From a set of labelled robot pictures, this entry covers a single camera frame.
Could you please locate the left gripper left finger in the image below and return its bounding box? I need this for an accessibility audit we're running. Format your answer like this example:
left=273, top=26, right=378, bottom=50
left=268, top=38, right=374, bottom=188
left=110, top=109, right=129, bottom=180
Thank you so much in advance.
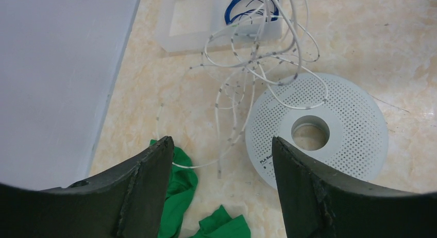
left=1, top=136, right=174, bottom=237

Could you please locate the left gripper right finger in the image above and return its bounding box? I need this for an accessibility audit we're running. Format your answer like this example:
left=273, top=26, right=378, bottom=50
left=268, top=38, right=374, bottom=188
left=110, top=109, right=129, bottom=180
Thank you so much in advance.
left=272, top=137, right=436, bottom=237

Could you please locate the white filament spool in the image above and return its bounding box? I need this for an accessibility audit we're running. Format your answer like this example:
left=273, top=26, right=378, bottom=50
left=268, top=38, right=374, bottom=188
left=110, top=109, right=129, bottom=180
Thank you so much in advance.
left=245, top=73, right=389, bottom=188

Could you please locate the white cable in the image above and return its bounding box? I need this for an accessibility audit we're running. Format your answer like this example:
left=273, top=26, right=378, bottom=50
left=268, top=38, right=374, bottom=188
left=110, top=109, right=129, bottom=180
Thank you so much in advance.
left=155, top=0, right=329, bottom=180

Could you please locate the green cloth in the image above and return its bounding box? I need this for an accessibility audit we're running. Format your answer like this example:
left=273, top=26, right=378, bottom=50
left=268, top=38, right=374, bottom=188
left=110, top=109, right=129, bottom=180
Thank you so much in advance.
left=149, top=139, right=252, bottom=238

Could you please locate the clear plastic box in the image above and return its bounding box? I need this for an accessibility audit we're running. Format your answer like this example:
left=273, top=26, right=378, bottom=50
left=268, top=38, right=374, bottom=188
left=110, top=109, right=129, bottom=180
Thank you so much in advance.
left=155, top=0, right=282, bottom=53

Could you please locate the blue cable coil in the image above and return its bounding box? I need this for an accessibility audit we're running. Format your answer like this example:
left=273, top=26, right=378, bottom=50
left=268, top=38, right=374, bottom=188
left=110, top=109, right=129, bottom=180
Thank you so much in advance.
left=224, top=0, right=280, bottom=26

